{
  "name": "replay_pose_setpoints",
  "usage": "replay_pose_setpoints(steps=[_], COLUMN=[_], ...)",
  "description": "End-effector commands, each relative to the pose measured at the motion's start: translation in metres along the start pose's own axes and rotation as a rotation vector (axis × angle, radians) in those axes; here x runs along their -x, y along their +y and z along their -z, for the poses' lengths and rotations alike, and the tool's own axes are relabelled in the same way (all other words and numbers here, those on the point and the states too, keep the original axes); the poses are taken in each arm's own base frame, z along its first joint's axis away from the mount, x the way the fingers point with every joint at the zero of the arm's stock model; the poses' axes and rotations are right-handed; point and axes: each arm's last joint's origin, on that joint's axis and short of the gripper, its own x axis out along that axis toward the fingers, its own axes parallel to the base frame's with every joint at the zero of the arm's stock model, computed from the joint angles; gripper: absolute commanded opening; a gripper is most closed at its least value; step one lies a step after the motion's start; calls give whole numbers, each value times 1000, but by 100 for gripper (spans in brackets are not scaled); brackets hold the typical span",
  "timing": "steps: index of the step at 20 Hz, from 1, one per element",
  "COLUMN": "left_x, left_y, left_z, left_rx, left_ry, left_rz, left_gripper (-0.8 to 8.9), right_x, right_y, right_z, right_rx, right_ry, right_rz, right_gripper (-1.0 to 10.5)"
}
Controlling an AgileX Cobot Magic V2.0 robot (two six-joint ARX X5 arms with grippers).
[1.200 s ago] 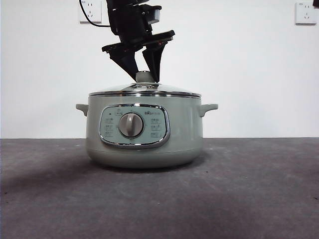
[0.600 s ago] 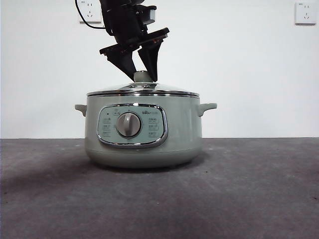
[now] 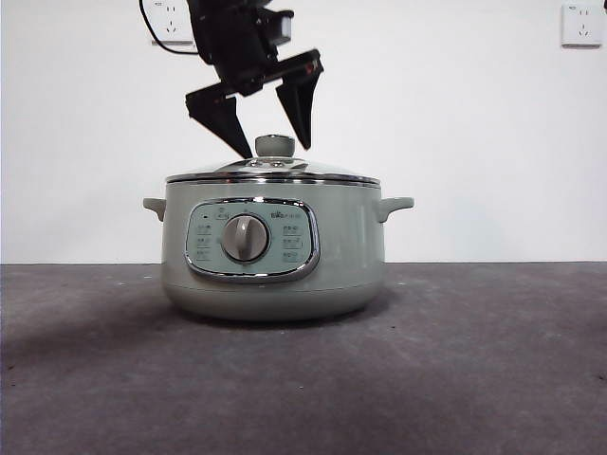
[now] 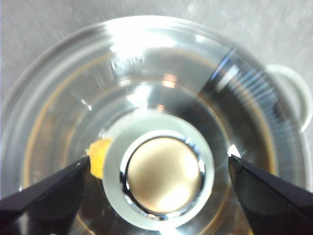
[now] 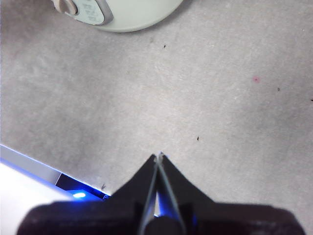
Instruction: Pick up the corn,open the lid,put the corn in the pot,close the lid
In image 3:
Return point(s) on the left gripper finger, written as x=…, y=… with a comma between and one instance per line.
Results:
x=218, y=114
x=301, y=109

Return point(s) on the glass lid with green knob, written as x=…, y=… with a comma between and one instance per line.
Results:
x=274, y=144

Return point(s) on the pale green electric cooking pot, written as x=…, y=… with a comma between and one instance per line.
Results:
x=341, y=246

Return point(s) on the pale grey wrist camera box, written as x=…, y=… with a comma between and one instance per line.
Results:
x=284, y=28

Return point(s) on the white wall socket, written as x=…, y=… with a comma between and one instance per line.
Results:
x=582, y=24
x=171, y=23

